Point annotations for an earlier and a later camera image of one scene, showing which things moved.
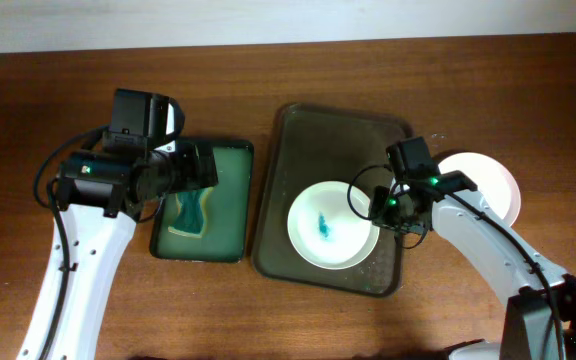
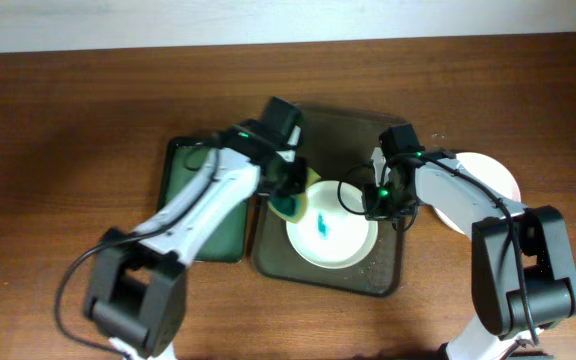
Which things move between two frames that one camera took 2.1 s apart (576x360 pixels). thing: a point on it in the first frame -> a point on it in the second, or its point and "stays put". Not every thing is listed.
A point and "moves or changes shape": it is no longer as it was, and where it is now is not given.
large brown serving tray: (309, 144) stays put
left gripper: (195, 176) -> (298, 177)
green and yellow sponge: (190, 212) moves or changes shape
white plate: (323, 231) stays put
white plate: (493, 177) stays put
